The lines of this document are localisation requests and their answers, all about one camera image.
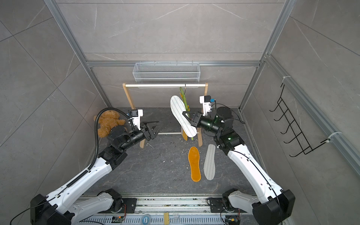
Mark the white striped insole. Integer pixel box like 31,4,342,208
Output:
170,96,197,137
203,144,216,181

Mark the white wire mesh basket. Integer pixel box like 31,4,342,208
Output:
133,62,201,84

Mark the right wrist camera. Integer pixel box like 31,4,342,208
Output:
199,95,215,116

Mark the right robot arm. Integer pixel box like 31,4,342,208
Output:
173,106,295,225

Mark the black wall hook rack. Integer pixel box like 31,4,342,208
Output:
269,83,331,158

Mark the wooden clothes rack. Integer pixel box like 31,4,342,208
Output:
122,83,209,140

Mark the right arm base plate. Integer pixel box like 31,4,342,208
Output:
206,197,245,213

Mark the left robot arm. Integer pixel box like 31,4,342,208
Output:
27,107,159,225

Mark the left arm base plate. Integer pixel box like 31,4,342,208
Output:
110,198,137,213

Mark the orange fuzzy insole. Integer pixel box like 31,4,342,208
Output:
188,147,201,182

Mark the brown teddy bear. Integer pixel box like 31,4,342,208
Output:
96,110,126,138

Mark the green clip hanger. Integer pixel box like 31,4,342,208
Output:
179,83,195,141

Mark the aluminium floor rail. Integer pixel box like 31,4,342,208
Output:
54,195,293,225

